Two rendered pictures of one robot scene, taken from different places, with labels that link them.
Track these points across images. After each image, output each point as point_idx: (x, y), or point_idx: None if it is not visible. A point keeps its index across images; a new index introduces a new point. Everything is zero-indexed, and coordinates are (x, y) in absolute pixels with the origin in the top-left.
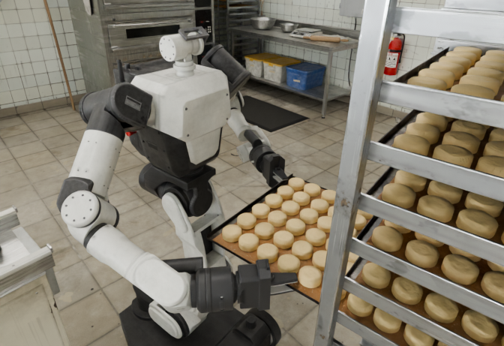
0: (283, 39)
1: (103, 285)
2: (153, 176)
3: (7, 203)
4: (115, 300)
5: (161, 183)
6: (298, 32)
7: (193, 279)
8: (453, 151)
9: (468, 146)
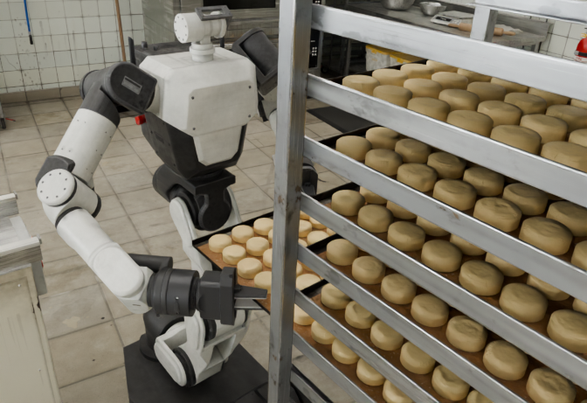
0: (418, 25)
1: (116, 316)
2: (164, 176)
3: (28, 204)
4: (126, 336)
5: (172, 185)
6: (444, 17)
7: (154, 276)
8: (382, 156)
9: (410, 154)
